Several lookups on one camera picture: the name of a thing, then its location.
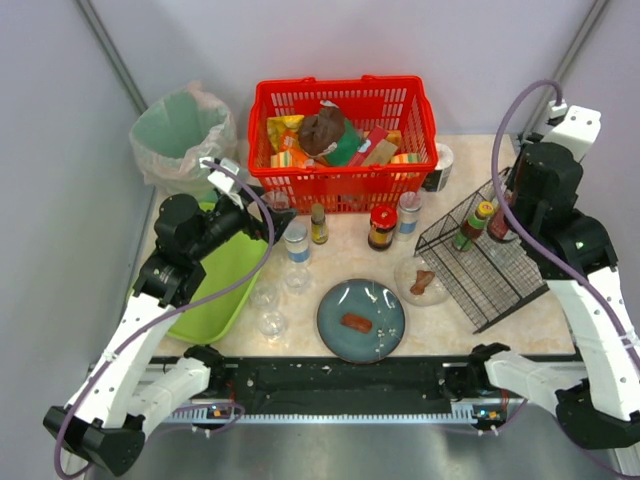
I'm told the orange snack packet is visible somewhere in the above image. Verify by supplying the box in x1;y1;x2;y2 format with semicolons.
278;131;314;168

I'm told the brown paper bag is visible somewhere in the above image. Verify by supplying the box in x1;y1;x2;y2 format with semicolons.
297;101;346;157

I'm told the yellow cap sauce bottle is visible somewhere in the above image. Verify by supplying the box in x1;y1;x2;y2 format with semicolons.
452;201;494;252

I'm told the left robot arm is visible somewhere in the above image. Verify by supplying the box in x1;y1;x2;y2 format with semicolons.
43;187;297;477

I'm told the red plastic shopping basket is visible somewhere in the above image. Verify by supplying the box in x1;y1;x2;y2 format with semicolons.
248;75;438;214

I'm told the purple cable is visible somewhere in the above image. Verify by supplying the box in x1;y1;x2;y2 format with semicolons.
53;159;276;477
492;79;640;476

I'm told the brown rib bone piece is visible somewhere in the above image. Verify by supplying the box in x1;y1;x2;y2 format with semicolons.
410;270;435;296

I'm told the clear glass oval dish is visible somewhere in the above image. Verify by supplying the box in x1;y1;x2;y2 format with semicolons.
394;256;449;307

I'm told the silver lid jar right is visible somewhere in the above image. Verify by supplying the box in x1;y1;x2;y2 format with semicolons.
394;191;422;241

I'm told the red lid sauce jar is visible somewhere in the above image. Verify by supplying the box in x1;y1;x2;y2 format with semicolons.
368;205;398;251

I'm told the silver lid jar blue label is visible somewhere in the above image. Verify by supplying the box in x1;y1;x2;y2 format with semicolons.
283;221;311;264

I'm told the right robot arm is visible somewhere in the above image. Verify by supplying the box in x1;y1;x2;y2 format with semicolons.
469;101;639;450

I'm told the brown meat piece on plate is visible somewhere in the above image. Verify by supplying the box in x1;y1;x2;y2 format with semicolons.
340;313;373;334

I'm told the red carton box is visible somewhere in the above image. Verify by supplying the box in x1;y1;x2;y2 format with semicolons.
347;126;388;167

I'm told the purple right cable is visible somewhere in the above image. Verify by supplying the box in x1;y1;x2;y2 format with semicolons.
492;79;640;476

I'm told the blue ceramic plate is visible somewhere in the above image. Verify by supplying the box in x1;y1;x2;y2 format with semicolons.
316;278;406;364

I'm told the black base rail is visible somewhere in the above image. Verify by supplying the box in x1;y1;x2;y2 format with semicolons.
187;356;514;428

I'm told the black wire rack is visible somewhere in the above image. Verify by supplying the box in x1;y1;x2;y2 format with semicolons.
414;181;548;333

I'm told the white paper cup roll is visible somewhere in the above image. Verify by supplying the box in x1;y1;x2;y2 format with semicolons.
422;143;454;193

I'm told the green bin with plastic liner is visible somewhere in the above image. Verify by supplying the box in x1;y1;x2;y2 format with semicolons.
129;81;238;201

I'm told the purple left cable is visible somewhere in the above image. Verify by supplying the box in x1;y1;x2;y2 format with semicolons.
53;159;276;477

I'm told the striped sponge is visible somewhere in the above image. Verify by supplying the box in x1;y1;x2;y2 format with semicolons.
390;153;421;164
270;152;294;168

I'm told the tall clear jar foil lid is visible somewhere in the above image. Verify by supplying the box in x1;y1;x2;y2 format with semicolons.
263;190;290;211

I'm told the dark vinegar bottle black cap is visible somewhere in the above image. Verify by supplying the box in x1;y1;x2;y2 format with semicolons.
486;196;518;244

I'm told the yellow snack packet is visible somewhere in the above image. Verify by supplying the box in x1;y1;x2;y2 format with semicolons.
266;115;305;151

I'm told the striped sponge left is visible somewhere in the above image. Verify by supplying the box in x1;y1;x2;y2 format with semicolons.
270;152;294;168

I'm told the striped sponge right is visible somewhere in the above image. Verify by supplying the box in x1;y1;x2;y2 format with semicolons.
390;153;421;164

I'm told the green snack bag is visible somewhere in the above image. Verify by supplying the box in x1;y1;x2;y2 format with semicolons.
324;120;361;167

